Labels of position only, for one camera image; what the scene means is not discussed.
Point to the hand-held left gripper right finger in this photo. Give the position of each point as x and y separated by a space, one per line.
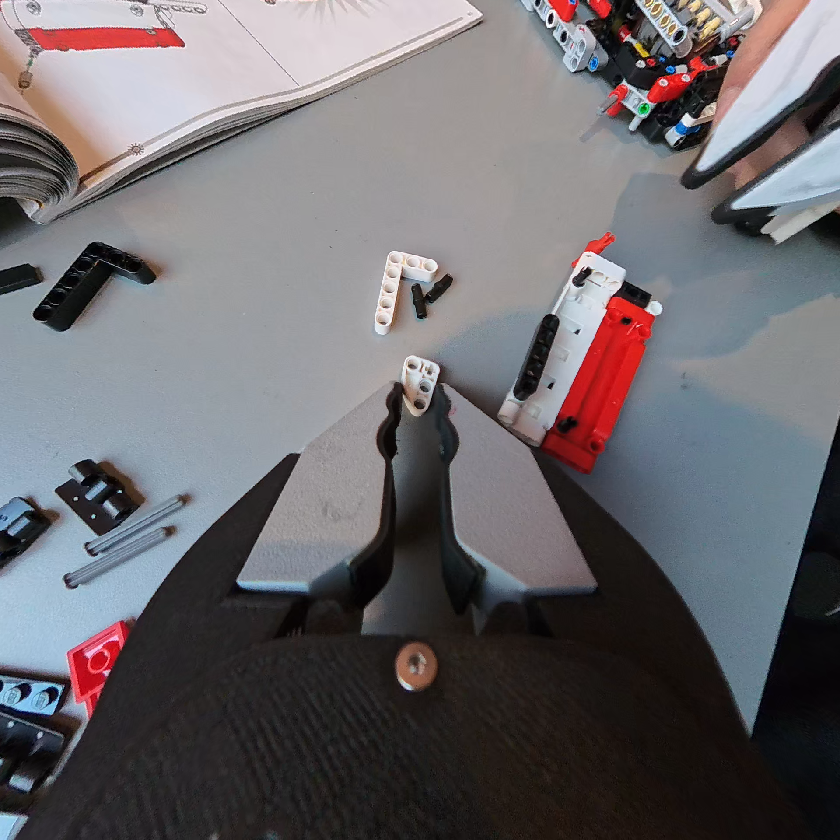
518 518

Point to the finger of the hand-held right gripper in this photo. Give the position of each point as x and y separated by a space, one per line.
774 92
800 177

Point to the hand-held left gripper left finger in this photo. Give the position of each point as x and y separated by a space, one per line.
315 518

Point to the toy brick race car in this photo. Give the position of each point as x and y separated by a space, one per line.
656 59

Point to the red and white brick panel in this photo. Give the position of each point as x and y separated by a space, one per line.
604 387

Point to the black straight five-hole beam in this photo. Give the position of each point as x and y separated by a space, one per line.
537 358

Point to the white perforated brick plate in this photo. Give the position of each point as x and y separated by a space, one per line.
418 384

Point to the small red brick connector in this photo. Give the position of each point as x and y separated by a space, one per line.
600 244

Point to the small black brick pin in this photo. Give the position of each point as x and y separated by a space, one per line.
438 289
419 300

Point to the white angled brick beam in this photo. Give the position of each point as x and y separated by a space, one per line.
390 289

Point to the pile of brick pieces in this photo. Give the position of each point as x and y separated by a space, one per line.
85 289

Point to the grey desk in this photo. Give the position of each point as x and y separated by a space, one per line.
262 407

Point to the person's right hand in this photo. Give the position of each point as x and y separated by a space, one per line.
761 39

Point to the open instruction booklet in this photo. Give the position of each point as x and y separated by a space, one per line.
164 65

